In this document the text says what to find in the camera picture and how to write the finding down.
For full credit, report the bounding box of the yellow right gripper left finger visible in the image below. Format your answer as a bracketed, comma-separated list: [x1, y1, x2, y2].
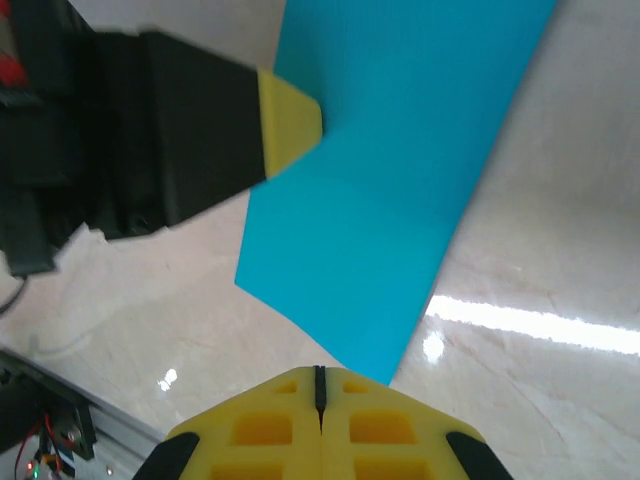
[132, 366, 324, 480]

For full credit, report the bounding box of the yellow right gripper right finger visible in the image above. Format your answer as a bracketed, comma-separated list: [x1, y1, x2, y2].
[319, 366, 516, 480]

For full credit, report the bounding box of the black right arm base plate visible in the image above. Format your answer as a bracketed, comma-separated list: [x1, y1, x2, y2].
[0, 349, 97, 460]

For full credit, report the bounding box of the circuit board with green light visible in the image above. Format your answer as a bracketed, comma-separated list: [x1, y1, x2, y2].
[19, 439, 79, 480]

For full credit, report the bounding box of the blue paper sheet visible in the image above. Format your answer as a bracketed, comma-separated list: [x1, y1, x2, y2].
[233, 0, 559, 389]

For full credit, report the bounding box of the aluminium mounting rail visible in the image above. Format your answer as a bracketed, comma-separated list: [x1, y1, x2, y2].
[0, 344, 169, 480]

